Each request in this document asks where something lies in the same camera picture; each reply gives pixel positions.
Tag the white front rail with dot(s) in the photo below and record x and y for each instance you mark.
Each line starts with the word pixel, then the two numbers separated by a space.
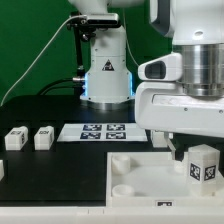
pixel 103 215

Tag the white tag sheet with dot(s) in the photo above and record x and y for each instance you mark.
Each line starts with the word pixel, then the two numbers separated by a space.
pixel 129 132

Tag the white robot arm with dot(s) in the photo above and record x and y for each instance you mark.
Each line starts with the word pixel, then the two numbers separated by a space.
pixel 196 28

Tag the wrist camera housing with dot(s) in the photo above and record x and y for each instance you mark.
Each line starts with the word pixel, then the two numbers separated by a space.
pixel 164 69

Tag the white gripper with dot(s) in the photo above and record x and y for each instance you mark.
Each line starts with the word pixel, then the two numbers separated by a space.
pixel 164 107

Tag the black camera on stand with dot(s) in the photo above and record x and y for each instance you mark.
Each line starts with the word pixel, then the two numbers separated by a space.
pixel 84 29

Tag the white square tabletop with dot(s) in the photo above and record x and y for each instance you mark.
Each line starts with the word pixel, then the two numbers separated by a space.
pixel 154 179

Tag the white block left edge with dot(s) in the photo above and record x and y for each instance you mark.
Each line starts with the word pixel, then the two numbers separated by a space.
pixel 1 169

